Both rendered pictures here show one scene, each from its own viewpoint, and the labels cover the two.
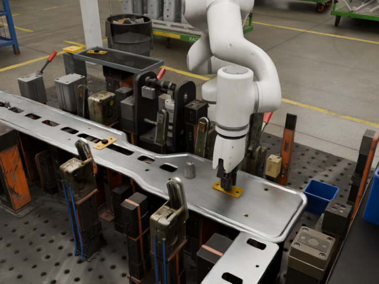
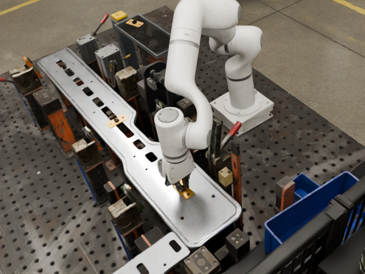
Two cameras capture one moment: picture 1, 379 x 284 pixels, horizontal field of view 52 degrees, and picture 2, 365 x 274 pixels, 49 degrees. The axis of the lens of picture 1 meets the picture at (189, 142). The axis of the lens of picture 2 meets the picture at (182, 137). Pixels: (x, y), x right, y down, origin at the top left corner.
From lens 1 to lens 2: 70 cm
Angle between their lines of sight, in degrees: 26
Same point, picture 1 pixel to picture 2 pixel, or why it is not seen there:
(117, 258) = not seen: hidden behind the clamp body
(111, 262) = not seen: hidden behind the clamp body
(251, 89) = (179, 134)
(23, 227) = (68, 167)
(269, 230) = (192, 236)
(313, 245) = (198, 265)
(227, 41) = (172, 84)
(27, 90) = (82, 51)
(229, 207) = (174, 207)
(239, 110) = (170, 147)
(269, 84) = (195, 130)
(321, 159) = (340, 144)
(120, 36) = not seen: outside the picture
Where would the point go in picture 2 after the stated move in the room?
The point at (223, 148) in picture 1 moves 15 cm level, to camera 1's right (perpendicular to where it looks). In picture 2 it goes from (165, 167) to (211, 177)
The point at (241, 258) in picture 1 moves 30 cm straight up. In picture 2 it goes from (157, 255) to (137, 197)
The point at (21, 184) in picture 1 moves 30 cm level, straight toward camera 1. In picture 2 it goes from (68, 135) to (63, 184)
